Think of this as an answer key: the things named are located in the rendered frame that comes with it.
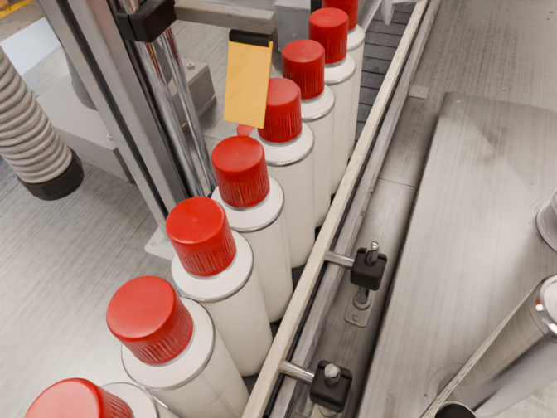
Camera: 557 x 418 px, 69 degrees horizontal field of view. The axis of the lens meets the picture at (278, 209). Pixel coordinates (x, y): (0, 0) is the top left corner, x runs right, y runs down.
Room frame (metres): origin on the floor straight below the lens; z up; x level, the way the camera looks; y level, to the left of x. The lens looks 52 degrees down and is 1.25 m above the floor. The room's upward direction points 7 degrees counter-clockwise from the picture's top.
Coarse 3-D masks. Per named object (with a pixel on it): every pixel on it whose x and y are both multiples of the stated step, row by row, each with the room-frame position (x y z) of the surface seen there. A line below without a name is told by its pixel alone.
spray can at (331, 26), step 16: (320, 16) 0.33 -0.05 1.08; (336, 16) 0.32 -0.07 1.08; (320, 32) 0.31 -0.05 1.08; (336, 32) 0.31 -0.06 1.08; (336, 48) 0.31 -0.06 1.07; (336, 64) 0.31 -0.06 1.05; (352, 64) 0.32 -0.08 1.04; (336, 80) 0.30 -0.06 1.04; (352, 80) 0.31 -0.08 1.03; (336, 96) 0.30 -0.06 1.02; (352, 96) 0.31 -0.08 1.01; (336, 112) 0.30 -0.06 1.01; (336, 128) 0.30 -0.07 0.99; (336, 144) 0.30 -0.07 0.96; (336, 160) 0.30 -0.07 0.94; (336, 176) 0.30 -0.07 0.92; (336, 192) 0.30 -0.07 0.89
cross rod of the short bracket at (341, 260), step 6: (330, 252) 0.21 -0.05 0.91; (324, 258) 0.20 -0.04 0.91; (330, 258) 0.20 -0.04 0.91; (336, 258) 0.20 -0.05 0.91; (342, 258) 0.20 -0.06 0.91; (348, 258) 0.20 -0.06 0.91; (354, 258) 0.20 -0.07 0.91; (336, 264) 0.20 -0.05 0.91; (342, 264) 0.19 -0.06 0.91; (348, 264) 0.19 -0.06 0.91
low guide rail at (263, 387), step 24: (408, 24) 0.60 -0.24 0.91; (408, 48) 0.56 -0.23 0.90; (384, 96) 0.43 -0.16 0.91; (360, 144) 0.35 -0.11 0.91; (360, 168) 0.32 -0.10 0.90; (336, 216) 0.25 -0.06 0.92; (312, 264) 0.19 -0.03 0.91; (312, 288) 0.18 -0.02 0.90; (288, 312) 0.15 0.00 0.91; (288, 336) 0.13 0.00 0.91; (264, 384) 0.09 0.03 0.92; (264, 408) 0.08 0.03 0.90
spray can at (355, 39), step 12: (324, 0) 0.37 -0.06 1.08; (336, 0) 0.36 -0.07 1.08; (348, 0) 0.36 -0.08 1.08; (348, 12) 0.36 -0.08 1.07; (348, 24) 0.36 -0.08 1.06; (348, 36) 0.36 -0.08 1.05; (360, 36) 0.36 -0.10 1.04; (348, 48) 0.35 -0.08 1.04; (360, 48) 0.36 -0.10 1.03; (360, 60) 0.36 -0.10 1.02; (360, 72) 0.36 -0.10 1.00; (360, 84) 0.36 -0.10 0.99; (348, 156) 0.35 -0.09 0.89
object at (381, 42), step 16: (400, 16) 0.69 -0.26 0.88; (368, 32) 0.65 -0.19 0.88; (384, 32) 0.64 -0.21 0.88; (400, 32) 0.64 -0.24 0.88; (416, 32) 0.63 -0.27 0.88; (368, 48) 0.60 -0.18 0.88; (384, 48) 0.59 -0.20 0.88; (368, 64) 0.56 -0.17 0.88; (384, 64) 0.55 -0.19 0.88; (368, 80) 0.51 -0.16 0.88; (368, 96) 0.48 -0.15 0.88; (368, 112) 0.44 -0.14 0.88; (384, 112) 0.44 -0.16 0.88; (352, 192) 0.30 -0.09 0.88; (336, 240) 0.24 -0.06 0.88; (320, 272) 0.20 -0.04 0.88; (304, 320) 0.15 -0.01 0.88; (288, 352) 0.12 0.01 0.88; (272, 400) 0.09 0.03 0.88
